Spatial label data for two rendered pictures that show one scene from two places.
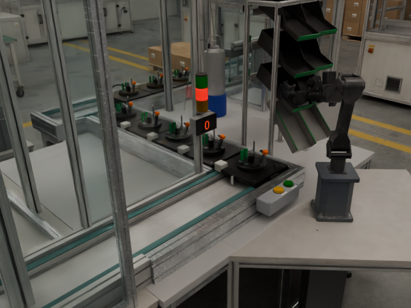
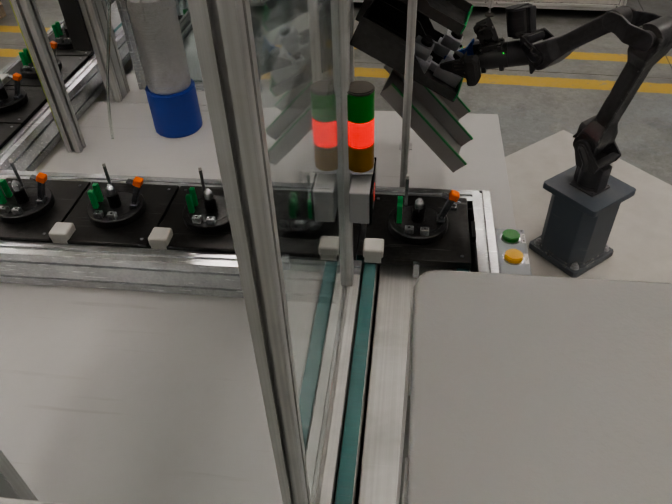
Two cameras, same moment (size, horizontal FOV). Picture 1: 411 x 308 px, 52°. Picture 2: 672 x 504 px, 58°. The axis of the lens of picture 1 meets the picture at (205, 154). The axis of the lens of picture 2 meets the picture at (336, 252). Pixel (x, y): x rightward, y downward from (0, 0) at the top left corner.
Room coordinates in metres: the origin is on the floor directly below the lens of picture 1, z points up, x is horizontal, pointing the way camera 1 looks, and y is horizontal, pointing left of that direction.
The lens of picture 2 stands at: (0.93, 0.62, 1.89)
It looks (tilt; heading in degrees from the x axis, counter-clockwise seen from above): 42 degrees down; 323
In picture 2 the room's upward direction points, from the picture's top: 2 degrees counter-clockwise
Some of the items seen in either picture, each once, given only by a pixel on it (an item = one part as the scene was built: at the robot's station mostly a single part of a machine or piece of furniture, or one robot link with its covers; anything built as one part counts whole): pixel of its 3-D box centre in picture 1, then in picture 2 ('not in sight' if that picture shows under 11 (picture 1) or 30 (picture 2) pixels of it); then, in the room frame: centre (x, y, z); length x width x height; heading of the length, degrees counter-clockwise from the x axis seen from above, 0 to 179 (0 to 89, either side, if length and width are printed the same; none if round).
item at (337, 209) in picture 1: (334, 191); (579, 219); (1.47, -0.52, 0.96); 0.15 x 0.15 x 0.20; 86
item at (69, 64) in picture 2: not in sight; (37, 58); (3.19, 0.19, 1.01); 0.24 x 0.24 x 0.13; 45
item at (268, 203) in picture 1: (277, 197); (511, 267); (1.48, -0.30, 0.93); 0.21 x 0.07 x 0.06; 135
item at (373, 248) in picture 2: (221, 166); (373, 250); (1.70, -0.07, 0.97); 0.05 x 0.05 x 0.04; 45
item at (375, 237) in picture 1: (328, 208); (552, 245); (1.52, -0.53, 0.84); 0.90 x 0.70 x 0.03; 86
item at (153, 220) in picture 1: (201, 200); (401, 338); (1.50, 0.02, 0.91); 0.84 x 0.28 x 0.10; 135
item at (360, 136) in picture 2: (201, 93); (360, 129); (1.65, 0.01, 1.33); 0.05 x 0.05 x 0.05
